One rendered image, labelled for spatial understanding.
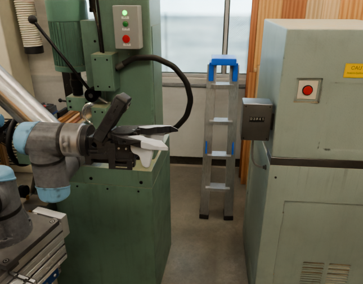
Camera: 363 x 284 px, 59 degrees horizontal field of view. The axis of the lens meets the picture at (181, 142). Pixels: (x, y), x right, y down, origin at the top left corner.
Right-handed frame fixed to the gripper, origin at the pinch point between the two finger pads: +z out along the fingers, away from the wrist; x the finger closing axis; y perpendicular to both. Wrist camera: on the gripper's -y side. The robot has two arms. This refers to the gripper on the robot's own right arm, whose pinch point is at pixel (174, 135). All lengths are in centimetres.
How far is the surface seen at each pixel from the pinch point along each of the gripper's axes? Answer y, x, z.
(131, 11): -31, -62, -25
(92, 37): -22, -75, -46
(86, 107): 8, -72, -49
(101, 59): -13, -63, -38
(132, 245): 78, -73, -30
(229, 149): 49, -151, 19
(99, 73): -8, -64, -39
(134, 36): -22, -63, -24
